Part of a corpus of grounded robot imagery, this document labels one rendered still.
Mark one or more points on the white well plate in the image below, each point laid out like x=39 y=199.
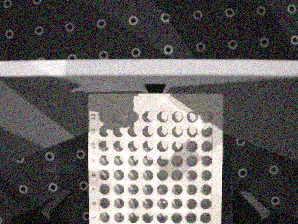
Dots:
x=136 y=125

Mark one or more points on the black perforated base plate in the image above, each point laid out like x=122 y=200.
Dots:
x=147 y=29

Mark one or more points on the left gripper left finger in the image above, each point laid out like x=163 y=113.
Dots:
x=61 y=210

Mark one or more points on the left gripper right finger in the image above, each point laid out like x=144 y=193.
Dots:
x=246 y=209

